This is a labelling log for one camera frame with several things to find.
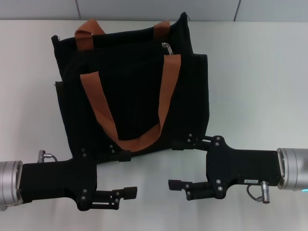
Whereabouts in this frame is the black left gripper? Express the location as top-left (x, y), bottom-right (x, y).
top-left (19, 143), bottom-right (138, 212)

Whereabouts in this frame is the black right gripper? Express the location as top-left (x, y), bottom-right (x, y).
top-left (168, 133), bottom-right (284, 202)

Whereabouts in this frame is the black bag with orange handles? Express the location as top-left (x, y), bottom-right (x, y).
top-left (51, 12), bottom-right (210, 165)

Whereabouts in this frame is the silver zipper pull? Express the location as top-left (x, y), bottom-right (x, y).
top-left (160, 42), bottom-right (175, 57)

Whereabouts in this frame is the left gripper cable with plug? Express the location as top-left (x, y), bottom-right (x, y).
top-left (37, 149), bottom-right (59, 164)

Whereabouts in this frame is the gripper cable with plug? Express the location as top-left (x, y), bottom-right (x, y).
top-left (246, 181), bottom-right (272, 205)
top-left (37, 149), bottom-right (59, 164)

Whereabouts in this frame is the right gripper cable with plug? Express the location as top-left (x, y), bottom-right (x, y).
top-left (246, 181), bottom-right (272, 205)

